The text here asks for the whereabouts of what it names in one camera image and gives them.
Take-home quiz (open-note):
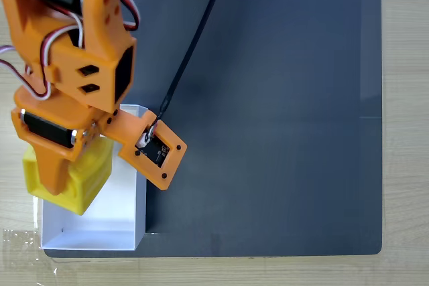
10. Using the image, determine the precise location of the clear tape patch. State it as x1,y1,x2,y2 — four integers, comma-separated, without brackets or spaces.
1,228,44,262

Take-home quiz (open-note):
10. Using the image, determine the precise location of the clear tape strip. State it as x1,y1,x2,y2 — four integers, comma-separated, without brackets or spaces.
31,195,44,232

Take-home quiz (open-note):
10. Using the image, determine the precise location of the dark grey table mat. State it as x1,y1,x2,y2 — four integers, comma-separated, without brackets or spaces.
43,0,383,259

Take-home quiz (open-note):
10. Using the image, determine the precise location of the black camera cable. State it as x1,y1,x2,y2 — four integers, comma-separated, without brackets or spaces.
156,0,231,128

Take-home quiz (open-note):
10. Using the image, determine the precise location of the white open cardboard box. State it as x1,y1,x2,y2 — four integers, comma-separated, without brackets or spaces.
40,104,149,252

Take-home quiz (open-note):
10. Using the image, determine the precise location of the yellow toy block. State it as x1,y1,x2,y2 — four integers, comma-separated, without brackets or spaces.
21,134,115,217

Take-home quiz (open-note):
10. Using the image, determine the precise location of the orange camera mount with board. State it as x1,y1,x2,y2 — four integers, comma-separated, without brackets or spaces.
100,108,188,192

